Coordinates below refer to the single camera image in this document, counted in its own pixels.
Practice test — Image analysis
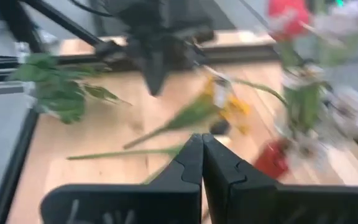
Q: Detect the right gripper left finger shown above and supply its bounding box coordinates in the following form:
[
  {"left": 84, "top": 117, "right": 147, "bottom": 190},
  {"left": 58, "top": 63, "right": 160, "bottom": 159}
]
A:
[{"left": 40, "top": 133, "right": 204, "bottom": 224}]

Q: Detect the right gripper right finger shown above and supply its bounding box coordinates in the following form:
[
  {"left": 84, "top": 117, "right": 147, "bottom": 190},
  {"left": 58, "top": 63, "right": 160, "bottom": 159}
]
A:
[{"left": 203, "top": 133, "right": 358, "bottom": 224}]

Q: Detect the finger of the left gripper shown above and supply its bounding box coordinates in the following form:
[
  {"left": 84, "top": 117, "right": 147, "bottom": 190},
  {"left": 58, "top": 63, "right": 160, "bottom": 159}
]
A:
[
  {"left": 143, "top": 54, "right": 157, "bottom": 96},
  {"left": 155, "top": 54, "right": 171, "bottom": 96}
]

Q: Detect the red ribbed glass vase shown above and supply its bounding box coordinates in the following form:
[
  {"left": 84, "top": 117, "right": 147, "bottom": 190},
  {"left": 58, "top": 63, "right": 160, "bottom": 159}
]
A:
[{"left": 253, "top": 139, "right": 291, "bottom": 180}]

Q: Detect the yellow artificial flower bunch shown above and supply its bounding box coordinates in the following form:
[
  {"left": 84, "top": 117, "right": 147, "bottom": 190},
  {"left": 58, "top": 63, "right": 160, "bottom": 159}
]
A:
[{"left": 122, "top": 74, "right": 251, "bottom": 150}]

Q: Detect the white bud flower stem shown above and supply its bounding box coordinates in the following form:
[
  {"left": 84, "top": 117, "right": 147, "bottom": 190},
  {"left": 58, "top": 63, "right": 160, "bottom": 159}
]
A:
[{"left": 67, "top": 119, "right": 231, "bottom": 161}]

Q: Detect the white artificial flower spray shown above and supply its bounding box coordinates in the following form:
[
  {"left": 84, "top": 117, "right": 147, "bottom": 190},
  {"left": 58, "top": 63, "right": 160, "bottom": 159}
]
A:
[{"left": 275, "top": 0, "right": 358, "bottom": 175}]

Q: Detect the red artificial tulip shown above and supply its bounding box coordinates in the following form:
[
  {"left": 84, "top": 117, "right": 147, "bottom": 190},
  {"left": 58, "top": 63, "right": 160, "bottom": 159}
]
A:
[{"left": 267, "top": 0, "right": 312, "bottom": 131}]

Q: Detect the dark green potted plant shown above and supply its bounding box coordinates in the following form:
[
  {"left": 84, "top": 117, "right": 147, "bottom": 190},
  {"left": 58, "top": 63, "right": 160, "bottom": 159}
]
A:
[{"left": 11, "top": 52, "right": 130, "bottom": 125}]

